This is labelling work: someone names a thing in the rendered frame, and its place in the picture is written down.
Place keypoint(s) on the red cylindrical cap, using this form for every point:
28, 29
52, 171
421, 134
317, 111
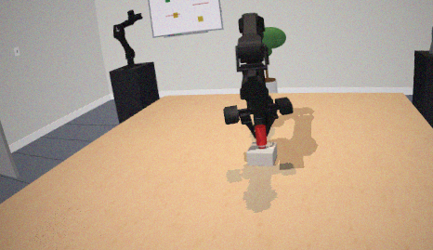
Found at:
261, 138

